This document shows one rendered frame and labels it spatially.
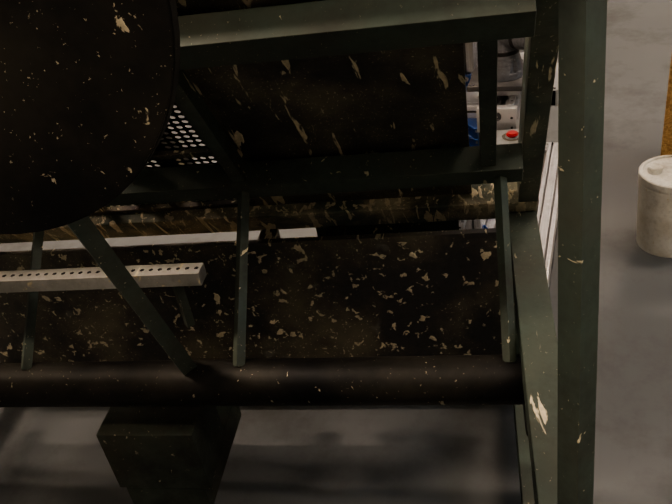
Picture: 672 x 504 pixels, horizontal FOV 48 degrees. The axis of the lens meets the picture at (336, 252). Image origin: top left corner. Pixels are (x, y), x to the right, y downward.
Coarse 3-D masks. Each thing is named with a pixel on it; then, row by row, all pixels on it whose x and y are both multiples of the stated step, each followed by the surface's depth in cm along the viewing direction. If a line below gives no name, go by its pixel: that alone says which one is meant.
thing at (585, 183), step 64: (576, 0) 95; (576, 64) 98; (576, 128) 101; (576, 192) 105; (576, 256) 109; (192, 320) 207; (512, 320) 195; (576, 320) 113; (576, 384) 118; (576, 448) 123
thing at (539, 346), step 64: (0, 256) 255; (64, 256) 251; (128, 256) 248; (192, 256) 244; (256, 256) 241; (320, 256) 237; (384, 256) 234; (448, 256) 231; (512, 256) 219; (0, 320) 273; (64, 320) 268; (128, 320) 264; (256, 320) 256; (320, 320) 253; (384, 320) 249; (448, 320) 245; (0, 384) 218; (64, 384) 214; (128, 384) 210; (192, 384) 207; (256, 384) 203; (320, 384) 200; (384, 384) 197; (448, 384) 193; (512, 384) 190; (128, 448) 223; (192, 448) 219
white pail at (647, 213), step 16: (656, 160) 335; (640, 176) 326; (656, 176) 324; (640, 192) 330; (656, 192) 320; (640, 208) 334; (656, 208) 324; (640, 224) 338; (656, 224) 328; (640, 240) 342; (656, 240) 333
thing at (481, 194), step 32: (480, 192) 236; (512, 192) 234; (96, 224) 259; (128, 224) 257; (160, 224) 257; (192, 224) 256; (224, 224) 255; (256, 224) 254; (288, 224) 254; (320, 224) 253; (352, 224) 252
